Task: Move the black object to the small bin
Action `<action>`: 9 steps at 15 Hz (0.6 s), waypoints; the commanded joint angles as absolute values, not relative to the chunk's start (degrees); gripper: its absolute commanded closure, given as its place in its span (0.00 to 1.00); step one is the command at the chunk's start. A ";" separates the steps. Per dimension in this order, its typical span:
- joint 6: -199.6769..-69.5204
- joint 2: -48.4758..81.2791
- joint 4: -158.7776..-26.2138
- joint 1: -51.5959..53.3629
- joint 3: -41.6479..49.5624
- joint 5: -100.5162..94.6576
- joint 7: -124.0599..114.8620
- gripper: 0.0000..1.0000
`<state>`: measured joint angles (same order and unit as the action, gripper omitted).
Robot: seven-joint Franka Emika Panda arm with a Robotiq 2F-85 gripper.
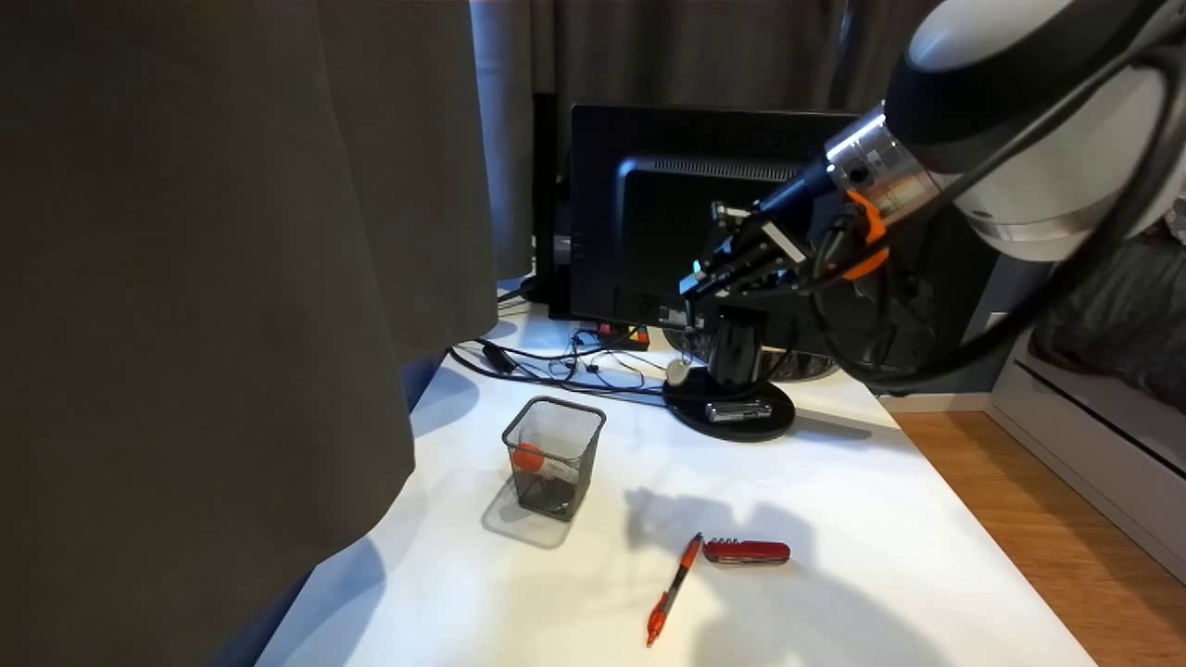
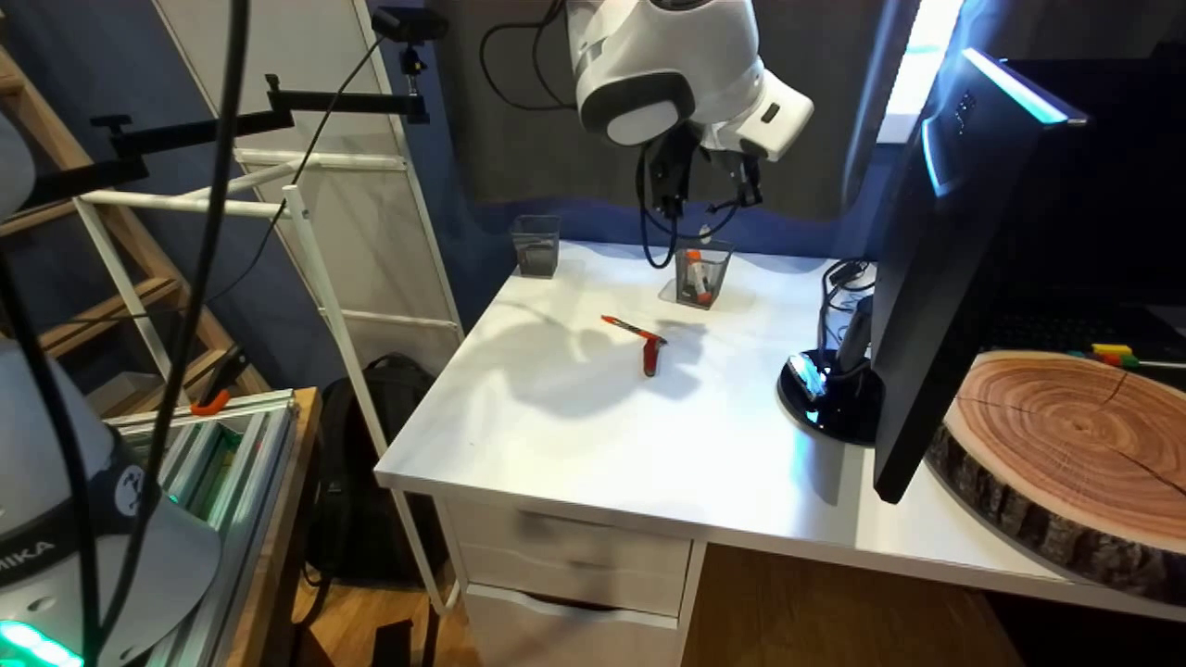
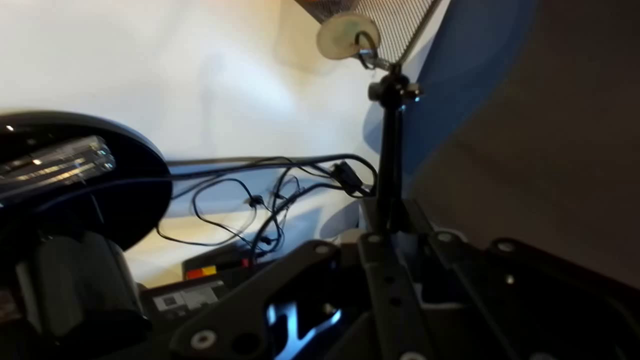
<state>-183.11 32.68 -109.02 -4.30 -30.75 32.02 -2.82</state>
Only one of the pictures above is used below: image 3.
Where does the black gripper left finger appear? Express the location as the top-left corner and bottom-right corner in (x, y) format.
(167, 229), (436, 360)

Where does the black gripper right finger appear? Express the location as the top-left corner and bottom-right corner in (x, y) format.
(426, 228), (640, 360)

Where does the black stick with clear disc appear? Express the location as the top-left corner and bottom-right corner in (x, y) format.
(314, 12), (426, 235)

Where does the black strip with coloured buttons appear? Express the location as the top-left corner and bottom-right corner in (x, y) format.
(179, 254), (257, 283)

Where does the grey curtain beside desk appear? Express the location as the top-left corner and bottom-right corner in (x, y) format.
(397, 0), (640, 289)

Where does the black box with white label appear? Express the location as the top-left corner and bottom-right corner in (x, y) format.
(140, 277), (230, 320)

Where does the black round monitor stand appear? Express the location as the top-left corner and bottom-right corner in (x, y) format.
(0, 108), (175, 360)

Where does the thick black cable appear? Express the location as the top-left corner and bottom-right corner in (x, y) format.
(163, 151), (380, 200)

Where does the thin black cable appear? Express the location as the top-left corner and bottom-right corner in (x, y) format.
(154, 171), (315, 260)

